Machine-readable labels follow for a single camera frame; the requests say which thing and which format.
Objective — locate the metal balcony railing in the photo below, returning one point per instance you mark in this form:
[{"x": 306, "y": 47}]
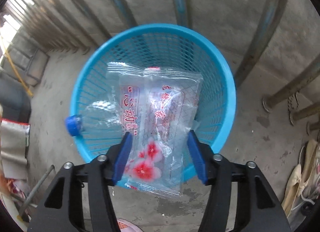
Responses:
[{"x": 230, "y": 25}]

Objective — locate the metal dustpan box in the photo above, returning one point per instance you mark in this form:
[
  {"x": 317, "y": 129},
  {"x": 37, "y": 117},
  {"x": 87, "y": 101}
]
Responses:
[{"x": 30, "y": 65}]

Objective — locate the blue plastic mesh wastebasket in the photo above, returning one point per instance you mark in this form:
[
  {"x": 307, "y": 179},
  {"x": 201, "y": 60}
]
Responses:
[{"x": 169, "y": 45}]

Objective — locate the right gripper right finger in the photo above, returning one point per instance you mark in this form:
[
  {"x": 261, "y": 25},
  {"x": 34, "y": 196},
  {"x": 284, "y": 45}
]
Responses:
[{"x": 258, "y": 208}]

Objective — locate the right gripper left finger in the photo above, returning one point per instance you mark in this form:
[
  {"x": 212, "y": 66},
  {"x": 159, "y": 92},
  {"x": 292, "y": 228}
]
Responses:
[{"x": 61, "y": 207}]

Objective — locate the crushed plastic water bottle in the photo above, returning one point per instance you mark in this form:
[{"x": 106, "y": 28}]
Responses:
[{"x": 99, "y": 117}]

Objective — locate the clear red-flower plastic wrapper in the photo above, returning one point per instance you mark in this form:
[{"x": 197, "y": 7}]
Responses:
[{"x": 157, "y": 106}]

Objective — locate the beige shoes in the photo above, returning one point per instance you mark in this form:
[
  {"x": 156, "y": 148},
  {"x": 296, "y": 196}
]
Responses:
[{"x": 303, "y": 182}]

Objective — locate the yellow broom handle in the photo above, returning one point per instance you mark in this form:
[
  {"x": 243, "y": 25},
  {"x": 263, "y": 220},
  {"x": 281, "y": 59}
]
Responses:
[{"x": 20, "y": 79}]

